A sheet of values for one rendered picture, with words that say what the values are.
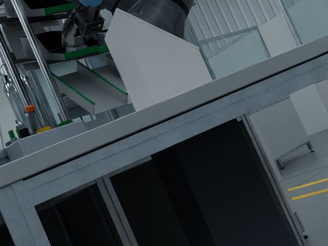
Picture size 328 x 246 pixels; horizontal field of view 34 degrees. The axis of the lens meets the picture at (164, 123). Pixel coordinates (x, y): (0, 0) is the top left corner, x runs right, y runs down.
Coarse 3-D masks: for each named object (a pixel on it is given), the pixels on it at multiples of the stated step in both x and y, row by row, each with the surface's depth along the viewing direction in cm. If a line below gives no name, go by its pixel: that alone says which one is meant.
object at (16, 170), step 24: (312, 48) 97; (240, 72) 92; (264, 72) 93; (192, 96) 89; (216, 96) 90; (120, 120) 84; (144, 120) 86; (72, 144) 81; (96, 144) 82; (0, 168) 78; (24, 168) 79; (48, 168) 82
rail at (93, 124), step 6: (96, 120) 159; (102, 120) 161; (108, 120) 162; (90, 126) 157; (96, 126) 158; (0, 150) 135; (0, 156) 135; (6, 156) 136; (0, 162) 134; (6, 162) 135
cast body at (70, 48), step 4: (76, 36) 178; (80, 36) 178; (76, 40) 177; (80, 40) 178; (68, 44) 179; (76, 44) 178; (80, 44) 179; (84, 44) 179; (68, 48) 180; (72, 48) 178; (76, 48) 176; (80, 48) 177
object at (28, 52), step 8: (48, 32) 199; (56, 32) 198; (24, 40) 190; (40, 40) 197; (48, 40) 200; (56, 40) 199; (24, 48) 192; (48, 48) 200; (56, 48) 201; (64, 48) 197; (88, 48) 179; (96, 48) 181; (24, 56) 194; (32, 56) 190; (48, 56) 181; (56, 56) 177; (64, 56) 173; (72, 56) 175; (80, 56) 177
